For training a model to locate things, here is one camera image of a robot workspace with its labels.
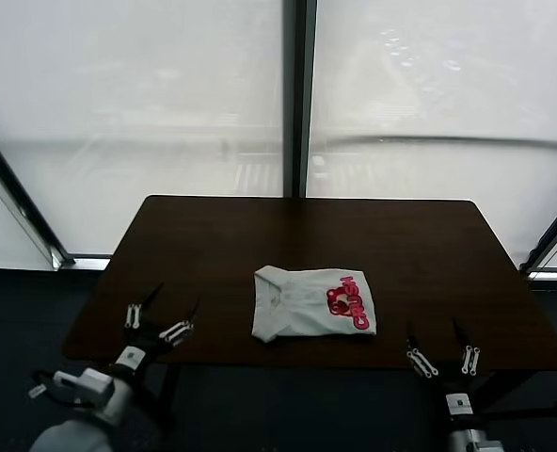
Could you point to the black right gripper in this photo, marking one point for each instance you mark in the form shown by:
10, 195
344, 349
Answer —
455, 383

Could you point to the black table leg frame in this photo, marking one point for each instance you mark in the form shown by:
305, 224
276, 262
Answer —
169, 405
511, 387

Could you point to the slanted dark window frame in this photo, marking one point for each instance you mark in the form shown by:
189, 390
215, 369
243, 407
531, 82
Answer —
20, 188
556, 228

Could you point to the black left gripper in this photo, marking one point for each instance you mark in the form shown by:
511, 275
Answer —
142, 346

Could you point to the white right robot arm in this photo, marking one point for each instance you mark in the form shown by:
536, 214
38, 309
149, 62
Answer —
469, 438

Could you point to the dark vertical window mullion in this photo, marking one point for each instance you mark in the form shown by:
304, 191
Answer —
299, 94

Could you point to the white t-shirt red print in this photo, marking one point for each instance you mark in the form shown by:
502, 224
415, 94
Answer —
302, 306

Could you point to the grey window sill rail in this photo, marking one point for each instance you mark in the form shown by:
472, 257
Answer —
556, 274
90, 263

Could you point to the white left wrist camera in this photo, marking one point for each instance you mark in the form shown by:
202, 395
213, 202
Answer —
85, 383

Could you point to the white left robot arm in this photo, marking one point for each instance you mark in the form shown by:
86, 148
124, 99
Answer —
95, 428

